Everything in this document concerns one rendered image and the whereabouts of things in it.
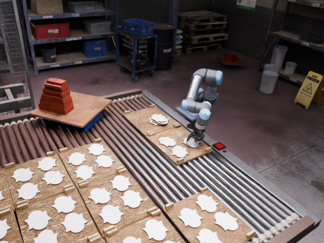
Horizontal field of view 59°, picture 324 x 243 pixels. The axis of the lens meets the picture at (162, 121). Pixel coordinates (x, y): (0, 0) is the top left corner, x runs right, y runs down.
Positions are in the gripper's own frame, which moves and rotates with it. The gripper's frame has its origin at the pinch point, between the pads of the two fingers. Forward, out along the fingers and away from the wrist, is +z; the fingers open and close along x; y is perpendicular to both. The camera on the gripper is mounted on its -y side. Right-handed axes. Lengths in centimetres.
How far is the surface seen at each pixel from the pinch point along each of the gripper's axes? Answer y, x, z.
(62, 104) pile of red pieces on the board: -76, -77, 0
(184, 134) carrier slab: -12.2, 3.2, 4.1
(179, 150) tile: 3.8, -15.2, -1.3
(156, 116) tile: -41.9, -5.7, 6.8
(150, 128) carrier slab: -34.1, -15.8, 9.7
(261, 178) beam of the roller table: 55, 18, -11
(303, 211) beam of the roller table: 87, 17, -19
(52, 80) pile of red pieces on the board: -90, -79, -15
